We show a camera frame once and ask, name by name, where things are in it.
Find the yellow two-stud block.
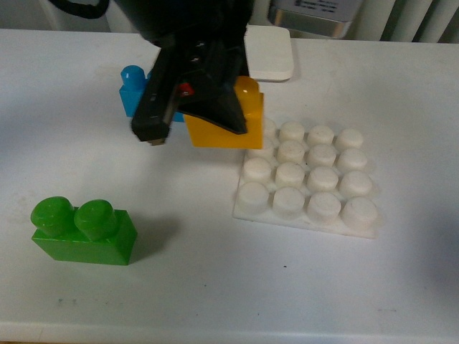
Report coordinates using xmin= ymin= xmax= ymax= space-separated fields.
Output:
xmin=184 ymin=76 xmax=264 ymax=149

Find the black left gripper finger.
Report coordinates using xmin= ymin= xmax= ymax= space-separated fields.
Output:
xmin=131 ymin=47 xmax=179 ymax=145

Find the white studded base plate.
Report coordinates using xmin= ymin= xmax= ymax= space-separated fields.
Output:
xmin=232 ymin=119 xmax=379 ymax=239

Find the black cable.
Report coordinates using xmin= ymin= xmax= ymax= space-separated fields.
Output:
xmin=48 ymin=0 xmax=110 ymax=19

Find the green two-stud block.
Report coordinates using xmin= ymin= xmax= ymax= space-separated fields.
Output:
xmin=30 ymin=196 xmax=138 ymax=265

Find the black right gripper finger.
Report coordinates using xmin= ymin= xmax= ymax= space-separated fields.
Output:
xmin=179 ymin=69 xmax=247 ymax=135

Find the blue three-stud block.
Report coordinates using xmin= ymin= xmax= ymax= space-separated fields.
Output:
xmin=118 ymin=64 xmax=186 ymax=123

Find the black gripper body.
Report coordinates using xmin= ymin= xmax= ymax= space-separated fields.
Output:
xmin=116 ymin=1 xmax=254 ymax=84

